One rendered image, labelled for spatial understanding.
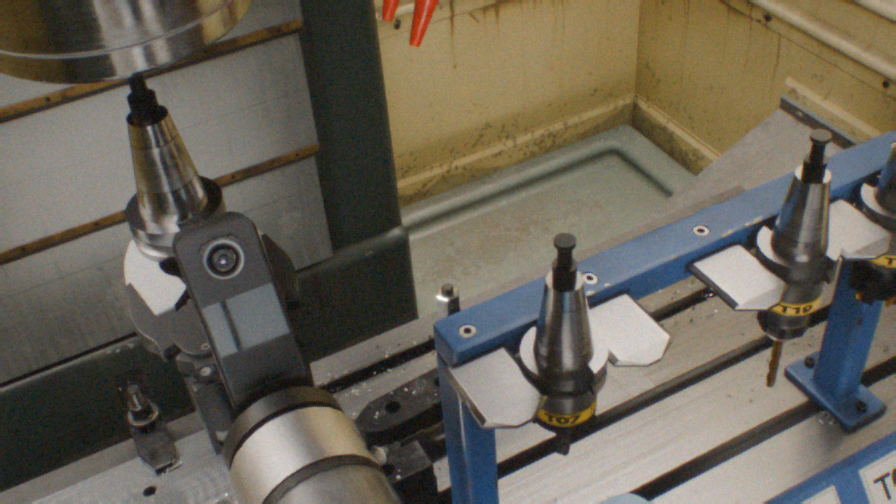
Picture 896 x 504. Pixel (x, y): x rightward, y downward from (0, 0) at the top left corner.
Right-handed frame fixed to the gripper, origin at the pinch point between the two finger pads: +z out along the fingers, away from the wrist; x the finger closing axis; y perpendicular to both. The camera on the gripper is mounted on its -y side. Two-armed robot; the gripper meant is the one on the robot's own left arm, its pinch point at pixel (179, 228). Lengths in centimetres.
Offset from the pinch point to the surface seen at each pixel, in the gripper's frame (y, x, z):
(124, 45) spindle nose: -18.4, -1.0, -9.0
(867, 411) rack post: 43, 61, -13
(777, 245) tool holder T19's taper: 10.5, 41.7, -14.0
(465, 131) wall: 61, 63, 81
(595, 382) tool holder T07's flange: 12.8, 22.8, -16.8
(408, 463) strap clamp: 32.8, 13.3, -1.7
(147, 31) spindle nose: -18.8, 0.3, -9.0
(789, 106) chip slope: 47, 100, 40
